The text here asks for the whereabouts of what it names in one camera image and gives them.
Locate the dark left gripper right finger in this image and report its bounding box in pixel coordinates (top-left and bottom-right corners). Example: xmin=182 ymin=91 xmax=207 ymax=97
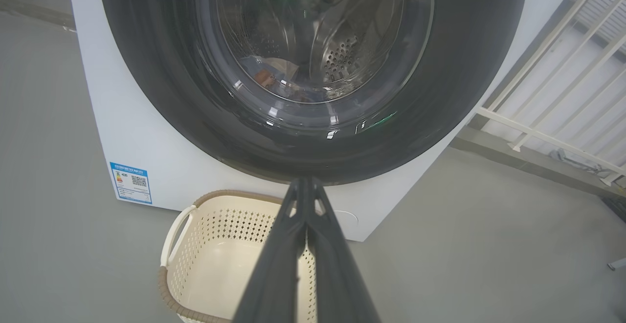
xmin=303 ymin=177 xmax=382 ymax=323

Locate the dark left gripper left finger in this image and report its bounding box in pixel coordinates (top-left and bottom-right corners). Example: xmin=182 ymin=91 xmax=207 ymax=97
xmin=232 ymin=177 xmax=309 ymax=323

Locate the black round washer door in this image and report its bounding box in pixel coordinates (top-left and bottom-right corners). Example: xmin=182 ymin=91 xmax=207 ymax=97
xmin=96 ymin=0 xmax=530 ymax=185

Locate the white front-load washing machine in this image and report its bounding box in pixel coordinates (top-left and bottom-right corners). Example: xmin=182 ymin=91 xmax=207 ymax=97
xmin=67 ymin=0 xmax=585 ymax=242

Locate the stainless steel washing machine drum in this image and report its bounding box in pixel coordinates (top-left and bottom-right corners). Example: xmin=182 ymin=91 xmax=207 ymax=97
xmin=215 ymin=0 xmax=433 ymax=103

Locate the cream perforated laundry basket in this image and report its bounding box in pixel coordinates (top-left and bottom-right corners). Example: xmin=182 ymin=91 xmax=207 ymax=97
xmin=157 ymin=190 xmax=343 ymax=323

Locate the round white filter cover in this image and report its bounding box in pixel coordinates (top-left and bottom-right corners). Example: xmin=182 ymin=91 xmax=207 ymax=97
xmin=333 ymin=209 xmax=359 ymax=238

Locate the blue energy label sticker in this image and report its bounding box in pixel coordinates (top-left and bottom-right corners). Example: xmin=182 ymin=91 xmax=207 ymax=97
xmin=110 ymin=162 xmax=153 ymax=205

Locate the white metal railing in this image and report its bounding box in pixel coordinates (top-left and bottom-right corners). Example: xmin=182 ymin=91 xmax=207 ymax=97
xmin=477 ymin=0 xmax=626 ymax=186

